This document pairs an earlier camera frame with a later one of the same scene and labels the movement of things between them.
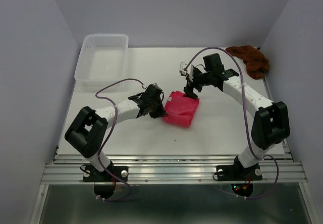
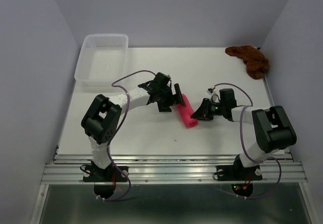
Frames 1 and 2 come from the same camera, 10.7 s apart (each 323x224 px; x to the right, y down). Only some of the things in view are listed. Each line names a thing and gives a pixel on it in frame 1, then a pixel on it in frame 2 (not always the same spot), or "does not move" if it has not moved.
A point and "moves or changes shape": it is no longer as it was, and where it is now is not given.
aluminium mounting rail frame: x=68 y=168 does not move
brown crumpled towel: x=257 y=64 does not move
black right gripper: x=189 y=89 → x=201 y=112
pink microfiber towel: x=180 y=109 moves or changes shape
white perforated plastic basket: x=103 y=58 does not move
